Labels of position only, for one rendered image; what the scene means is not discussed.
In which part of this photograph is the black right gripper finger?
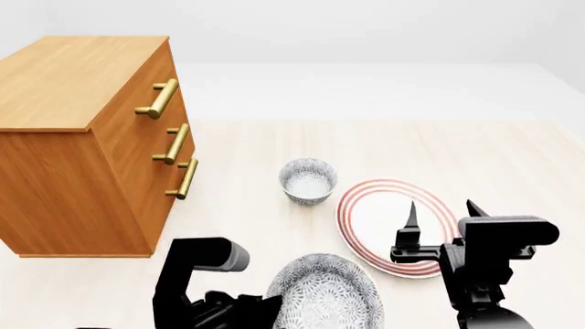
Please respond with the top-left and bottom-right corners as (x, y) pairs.
(395, 200), (422, 249)
(465, 198), (491, 219)

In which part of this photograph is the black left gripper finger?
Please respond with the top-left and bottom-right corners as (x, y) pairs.
(263, 293), (285, 329)

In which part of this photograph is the large patterned black white bowl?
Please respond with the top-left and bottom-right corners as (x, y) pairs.
(263, 252), (386, 329)

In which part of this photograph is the small speckled black white bowl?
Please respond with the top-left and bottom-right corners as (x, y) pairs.
(278, 156), (339, 208)

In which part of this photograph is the white plate with red rings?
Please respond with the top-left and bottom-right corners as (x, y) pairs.
(336, 177), (463, 280)

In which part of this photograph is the wooden three-drawer cabinet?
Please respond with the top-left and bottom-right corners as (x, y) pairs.
(0, 35), (197, 259)

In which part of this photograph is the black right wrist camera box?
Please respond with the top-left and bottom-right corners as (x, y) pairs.
(457, 214), (560, 249)

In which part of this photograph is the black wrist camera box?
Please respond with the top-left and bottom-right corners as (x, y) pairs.
(457, 214), (560, 249)
(152, 236), (251, 329)

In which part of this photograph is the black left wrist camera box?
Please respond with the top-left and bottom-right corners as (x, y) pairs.
(152, 236), (251, 329)

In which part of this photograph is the brass bar drawer handle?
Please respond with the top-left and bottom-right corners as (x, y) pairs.
(152, 122), (191, 166)
(165, 157), (199, 201)
(134, 78), (180, 121)

